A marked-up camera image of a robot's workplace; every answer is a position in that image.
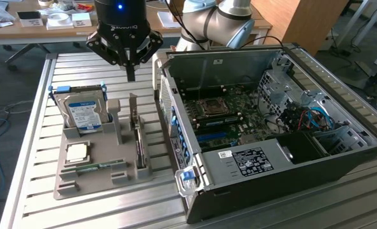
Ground graphics card with metal bracket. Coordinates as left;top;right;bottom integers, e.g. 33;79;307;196
128;92;148;170

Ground white box with black top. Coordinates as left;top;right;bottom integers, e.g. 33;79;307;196
15;11;44;27

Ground red small item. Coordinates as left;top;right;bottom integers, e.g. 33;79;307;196
74;2;94;12

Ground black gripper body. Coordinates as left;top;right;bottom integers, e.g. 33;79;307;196
93;0;150;52

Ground silver CPU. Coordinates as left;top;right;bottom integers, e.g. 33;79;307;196
65;144;89;163

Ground grey parts rack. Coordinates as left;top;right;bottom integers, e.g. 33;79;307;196
53;93;153;201

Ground CPU socket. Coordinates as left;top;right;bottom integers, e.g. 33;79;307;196
200;96;229;117

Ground white paper stack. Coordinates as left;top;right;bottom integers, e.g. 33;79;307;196
157;10;183;29

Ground case handle with blue latch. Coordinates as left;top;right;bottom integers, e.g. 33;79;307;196
175;166;204;198

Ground plain white box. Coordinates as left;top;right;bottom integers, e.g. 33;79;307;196
70;12;92;28

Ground grey power supply unit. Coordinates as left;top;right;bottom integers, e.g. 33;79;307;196
192;139;296;189

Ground blue expansion slot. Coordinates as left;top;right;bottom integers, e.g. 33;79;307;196
196;132;227;143

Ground red wire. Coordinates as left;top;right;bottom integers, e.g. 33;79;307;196
298;112;312;131

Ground green RAM stick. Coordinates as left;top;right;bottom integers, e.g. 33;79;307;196
60;160;125;172

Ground blue wire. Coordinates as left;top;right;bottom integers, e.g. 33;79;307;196
306;108;335;131

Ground green motherboard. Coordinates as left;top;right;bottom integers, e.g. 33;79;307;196
181;83;271;153

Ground silver chipset heatsink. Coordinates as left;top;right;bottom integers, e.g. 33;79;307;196
240;135;259;145

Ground hard disk with blue carrier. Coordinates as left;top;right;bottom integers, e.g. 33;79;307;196
48;82;110;134

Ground slotted silver disk bay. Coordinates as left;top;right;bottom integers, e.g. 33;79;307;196
311;125;368;156

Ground wooden cabinet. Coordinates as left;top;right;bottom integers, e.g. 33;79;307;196
249;0;350;57

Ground black open PC case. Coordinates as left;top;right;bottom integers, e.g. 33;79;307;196
150;42;377;225

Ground white boxes on desk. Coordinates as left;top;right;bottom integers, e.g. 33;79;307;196
45;13;73;31

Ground black plastic shroud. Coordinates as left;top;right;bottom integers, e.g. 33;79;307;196
275;132;331;165

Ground perforated silver disk bay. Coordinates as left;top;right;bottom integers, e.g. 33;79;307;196
257;69;303;115

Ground wooden desk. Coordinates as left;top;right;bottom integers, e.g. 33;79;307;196
0;0;273;46

